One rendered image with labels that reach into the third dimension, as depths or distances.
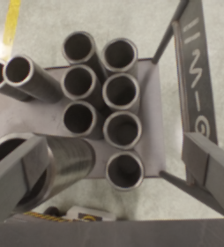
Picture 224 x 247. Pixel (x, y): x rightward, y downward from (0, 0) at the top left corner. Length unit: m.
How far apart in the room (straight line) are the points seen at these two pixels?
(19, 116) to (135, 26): 0.91
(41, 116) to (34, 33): 0.74
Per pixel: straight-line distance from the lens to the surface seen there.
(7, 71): 0.78
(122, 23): 1.36
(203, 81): 0.48
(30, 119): 0.99
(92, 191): 1.15
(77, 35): 0.72
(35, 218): 0.94
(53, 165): 0.28
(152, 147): 0.83
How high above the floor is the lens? 1.08
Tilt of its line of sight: 80 degrees down
